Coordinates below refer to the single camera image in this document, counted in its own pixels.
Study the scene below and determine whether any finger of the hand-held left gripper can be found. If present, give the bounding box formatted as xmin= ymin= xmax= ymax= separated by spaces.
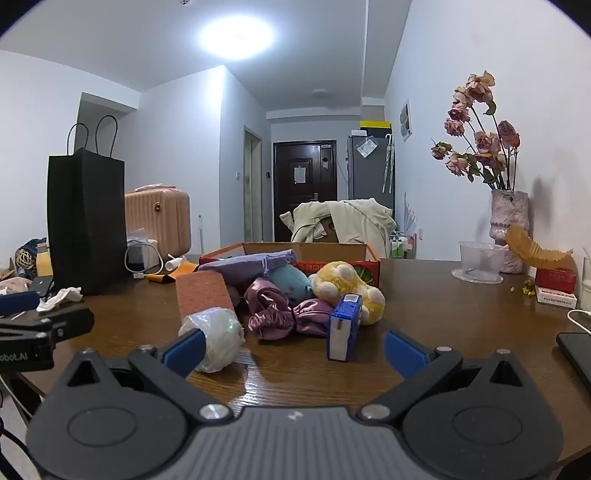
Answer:
xmin=0 ymin=291 xmax=41 ymax=317
xmin=0 ymin=307 xmax=95 ymax=344

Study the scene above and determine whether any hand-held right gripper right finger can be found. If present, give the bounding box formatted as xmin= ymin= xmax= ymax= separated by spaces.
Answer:
xmin=358 ymin=330 xmax=527 ymax=423

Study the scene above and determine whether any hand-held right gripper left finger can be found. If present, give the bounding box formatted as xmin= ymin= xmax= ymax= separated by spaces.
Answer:
xmin=65 ymin=329 xmax=234 ymax=423

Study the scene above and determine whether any white plastic-wrapped ball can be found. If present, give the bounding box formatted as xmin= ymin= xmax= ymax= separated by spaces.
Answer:
xmin=178 ymin=307 xmax=245 ymax=374

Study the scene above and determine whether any orange textured sponge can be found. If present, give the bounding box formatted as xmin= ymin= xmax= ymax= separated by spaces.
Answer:
xmin=175 ymin=270 xmax=235 ymax=324

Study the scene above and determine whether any blue tissue pack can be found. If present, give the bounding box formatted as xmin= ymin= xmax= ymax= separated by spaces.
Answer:
xmin=326 ymin=293 xmax=362 ymax=362

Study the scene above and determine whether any pink satin cloth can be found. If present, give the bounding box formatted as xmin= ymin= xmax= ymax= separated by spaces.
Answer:
xmin=244 ymin=277 xmax=333 ymax=341

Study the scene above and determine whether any yellow plush toy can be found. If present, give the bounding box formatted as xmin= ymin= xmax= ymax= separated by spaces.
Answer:
xmin=308 ymin=261 xmax=386 ymax=326

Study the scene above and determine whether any purple towel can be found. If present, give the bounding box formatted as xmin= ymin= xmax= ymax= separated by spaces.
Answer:
xmin=198 ymin=249 xmax=298 ymax=278

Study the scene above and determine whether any teal plush toy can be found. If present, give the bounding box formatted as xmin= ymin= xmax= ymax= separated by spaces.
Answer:
xmin=268 ymin=265 xmax=315 ymax=308

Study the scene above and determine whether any red cardboard box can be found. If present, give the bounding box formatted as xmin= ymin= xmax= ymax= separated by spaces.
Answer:
xmin=198 ymin=241 xmax=382 ymax=289

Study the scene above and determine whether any crumpled white tissue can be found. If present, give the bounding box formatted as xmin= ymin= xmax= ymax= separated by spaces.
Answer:
xmin=37 ymin=286 xmax=84 ymax=313

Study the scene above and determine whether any yellow bottle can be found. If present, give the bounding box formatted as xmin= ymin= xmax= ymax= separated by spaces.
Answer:
xmin=34 ymin=242 xmax=54 ymax=278

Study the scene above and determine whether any dark blue bag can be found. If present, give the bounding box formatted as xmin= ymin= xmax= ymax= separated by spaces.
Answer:
xmin=14 ymin=237 xmax=47 ymax=278

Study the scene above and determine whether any orange leather pouch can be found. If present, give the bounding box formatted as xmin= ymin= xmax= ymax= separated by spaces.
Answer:
xmin=145 ymin=261 xmax=199 ymax=283

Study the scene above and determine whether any white power adapter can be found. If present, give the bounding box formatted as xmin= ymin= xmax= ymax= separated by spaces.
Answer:
xmin=127 ymin=237 xmax=162 ymax=273

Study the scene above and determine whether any black paper bag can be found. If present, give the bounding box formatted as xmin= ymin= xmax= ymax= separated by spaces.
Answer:
xmin=46 ymin=115 xmax=127 ymax=296

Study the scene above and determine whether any clear plastic cup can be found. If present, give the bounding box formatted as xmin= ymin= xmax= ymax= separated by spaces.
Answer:
xmin=451 ymin=241 xmax=509 ymax=284

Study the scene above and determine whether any pink suitcase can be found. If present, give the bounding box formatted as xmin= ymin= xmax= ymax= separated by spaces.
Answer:
xmin=124 ymin=185 xmax=191 ymax=259

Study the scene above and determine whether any beige coat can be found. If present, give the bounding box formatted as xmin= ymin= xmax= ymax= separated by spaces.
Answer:
xmin=279 ymin=198 xmax=398 ymax=245

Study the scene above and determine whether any brown cardboard box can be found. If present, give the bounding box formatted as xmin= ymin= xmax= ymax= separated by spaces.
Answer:
xmin=314 ymin=217 xmax=340 ymax=243

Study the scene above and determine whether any white and red box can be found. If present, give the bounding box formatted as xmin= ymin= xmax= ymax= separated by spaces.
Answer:
xmin=536 ymin=286 xmax=578 ymax=309

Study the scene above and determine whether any yellow honeycomb paper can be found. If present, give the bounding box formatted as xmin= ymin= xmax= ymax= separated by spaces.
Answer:
xmin=504 ymin=225 xmax=574 ymax=268

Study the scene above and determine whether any small red box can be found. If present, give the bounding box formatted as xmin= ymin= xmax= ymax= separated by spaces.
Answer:
xmin=534 ymin=267 xmax=578 ymax=291

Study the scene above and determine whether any pink vase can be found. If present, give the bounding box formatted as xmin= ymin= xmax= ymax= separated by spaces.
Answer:
xmin=490 ymin=188 xmax=530 ymax=274

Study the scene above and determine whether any black phone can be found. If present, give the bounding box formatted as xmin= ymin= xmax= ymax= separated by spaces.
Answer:
xmin=555 ymin=331 xmax=591 ymax=393

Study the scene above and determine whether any grey refrigerator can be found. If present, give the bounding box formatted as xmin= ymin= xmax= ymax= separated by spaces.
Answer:
xmin=347 ymin=134 xmax=395 ymax=210

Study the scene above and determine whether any wooden interior door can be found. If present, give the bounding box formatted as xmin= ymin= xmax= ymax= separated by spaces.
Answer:
xmin=244 ymin=126 xmax=264 ymax=243

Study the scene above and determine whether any dark entrance door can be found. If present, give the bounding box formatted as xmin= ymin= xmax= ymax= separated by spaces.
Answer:
xmin=272 ymin=141 xmax=338 ymax=241

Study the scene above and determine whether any hanging umbrella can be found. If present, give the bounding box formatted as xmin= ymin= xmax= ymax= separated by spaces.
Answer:
xmin=381 ymin=134 xmax=395 ymax=195

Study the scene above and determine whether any white cup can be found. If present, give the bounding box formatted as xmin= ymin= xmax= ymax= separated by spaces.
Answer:
xmin=579 ymin=256 xmax=591 ymax=312

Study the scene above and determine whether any dried rose bouquet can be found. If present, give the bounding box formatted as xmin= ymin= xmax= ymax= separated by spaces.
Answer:
xmin=431 ymin=70 xmax=522 ymax=191

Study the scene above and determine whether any round ceiling lamp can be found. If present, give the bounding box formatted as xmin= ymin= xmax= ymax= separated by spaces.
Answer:
xmin=198 ymin=9 xmax=275 ymax=61

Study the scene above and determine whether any white cable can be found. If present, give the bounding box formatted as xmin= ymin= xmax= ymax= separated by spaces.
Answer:
xmin=567 ymin=308 xmax=591 ymax=333

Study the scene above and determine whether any wall picture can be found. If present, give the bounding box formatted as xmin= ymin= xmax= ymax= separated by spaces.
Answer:
xmin=400 ymin=98 xmax=413 ymax=142

